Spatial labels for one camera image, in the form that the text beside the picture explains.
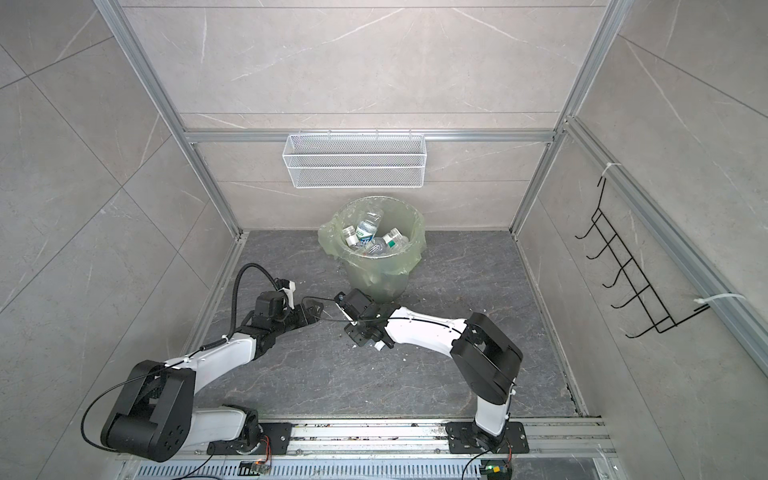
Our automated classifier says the clear bottle white label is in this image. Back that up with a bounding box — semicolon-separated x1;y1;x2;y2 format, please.
356;209;383;244

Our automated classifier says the clear bottle blue cap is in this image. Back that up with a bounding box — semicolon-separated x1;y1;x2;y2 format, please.
363;237;389;257

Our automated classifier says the clear bottle red label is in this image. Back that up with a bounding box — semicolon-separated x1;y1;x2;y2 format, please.
342;225;361;250

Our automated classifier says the clear bottle green ring cap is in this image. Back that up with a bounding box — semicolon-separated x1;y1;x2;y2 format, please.
382;228;410;254

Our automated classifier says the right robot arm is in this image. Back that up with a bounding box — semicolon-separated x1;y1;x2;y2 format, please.
334;289;524;444

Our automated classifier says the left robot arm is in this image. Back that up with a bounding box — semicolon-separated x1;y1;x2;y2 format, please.
99;291;324;462

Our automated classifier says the green bin with bag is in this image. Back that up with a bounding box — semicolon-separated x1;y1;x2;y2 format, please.
318;196;426;302

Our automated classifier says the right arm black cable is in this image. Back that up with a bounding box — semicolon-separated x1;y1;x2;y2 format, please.
299;295;352;325

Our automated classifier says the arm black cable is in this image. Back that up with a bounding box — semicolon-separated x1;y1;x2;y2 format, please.
80;262;283;452
299;295;352;325

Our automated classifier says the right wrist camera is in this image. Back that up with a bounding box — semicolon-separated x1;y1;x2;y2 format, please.
334;292;359;324

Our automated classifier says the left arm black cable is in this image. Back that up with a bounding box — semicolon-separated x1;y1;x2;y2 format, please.
80;262;283;452

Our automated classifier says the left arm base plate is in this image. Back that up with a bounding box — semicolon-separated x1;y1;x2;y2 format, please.
206;423;293;456

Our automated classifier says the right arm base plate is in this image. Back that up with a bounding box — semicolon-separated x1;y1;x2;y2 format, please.
445;422;530;455

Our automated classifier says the white wire mesh basket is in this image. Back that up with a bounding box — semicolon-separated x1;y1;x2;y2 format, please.
282;133;428;189

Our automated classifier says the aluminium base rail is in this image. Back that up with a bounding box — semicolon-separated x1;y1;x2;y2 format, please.
104;417;627;479

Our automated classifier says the black wire hook rack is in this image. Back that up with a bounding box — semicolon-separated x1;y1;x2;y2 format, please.
574;177;711;339

